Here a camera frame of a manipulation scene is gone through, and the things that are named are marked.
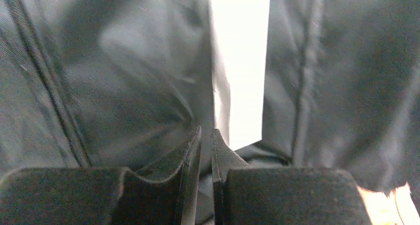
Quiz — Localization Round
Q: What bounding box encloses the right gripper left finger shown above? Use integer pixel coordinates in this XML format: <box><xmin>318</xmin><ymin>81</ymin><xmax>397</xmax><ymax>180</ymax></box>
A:
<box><xmin>0</xmin><ymin>128</ymin><xmax>202</xmax><ymax>225</ymax></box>

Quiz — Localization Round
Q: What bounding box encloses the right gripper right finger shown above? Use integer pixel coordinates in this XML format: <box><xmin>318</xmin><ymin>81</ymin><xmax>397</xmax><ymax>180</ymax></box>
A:
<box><xmin>211</xmin><ymin>130</ymin><xmax>371</xmax><ymax>225</ymax></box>

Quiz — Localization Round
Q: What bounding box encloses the pink hard-shell suitcase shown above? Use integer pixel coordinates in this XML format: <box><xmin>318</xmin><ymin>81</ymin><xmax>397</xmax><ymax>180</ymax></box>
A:
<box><xmin>0</xmin><ymin>0</ymin><xmax>420</xmax><ymax>225</ymax></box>

